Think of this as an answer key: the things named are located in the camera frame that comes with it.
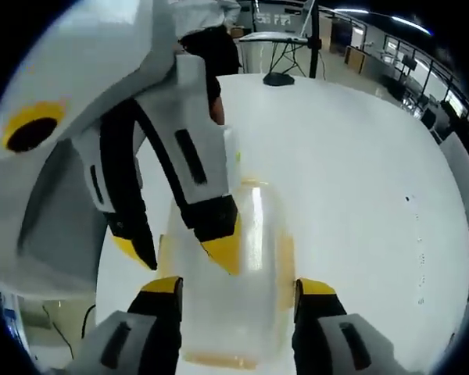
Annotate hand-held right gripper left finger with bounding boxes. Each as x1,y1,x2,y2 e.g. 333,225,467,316
67,276,184,375

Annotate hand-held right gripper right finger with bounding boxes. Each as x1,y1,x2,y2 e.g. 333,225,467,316
292,277,412,375

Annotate clear plastic buckle container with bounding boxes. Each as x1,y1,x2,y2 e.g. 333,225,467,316
157,177,299,363

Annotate person's left hand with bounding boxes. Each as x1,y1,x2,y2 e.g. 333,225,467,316
208,93,226,127

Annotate person's black trousers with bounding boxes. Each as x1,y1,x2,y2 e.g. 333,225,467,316
179,26,242,76

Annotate black oval object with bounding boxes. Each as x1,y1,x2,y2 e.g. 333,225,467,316
262,73,296,88

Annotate person's white shirt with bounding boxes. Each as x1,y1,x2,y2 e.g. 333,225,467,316
156,0,242,29

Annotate small folding table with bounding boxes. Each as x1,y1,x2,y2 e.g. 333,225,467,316
238,30,312,77

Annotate black pole stand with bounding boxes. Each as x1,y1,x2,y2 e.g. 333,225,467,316
305,0,324,80

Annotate wooden cabinet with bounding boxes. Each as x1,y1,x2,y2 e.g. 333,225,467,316
343,44,367,74

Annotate black floor cables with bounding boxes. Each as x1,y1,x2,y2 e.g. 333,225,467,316
41,303,98,363

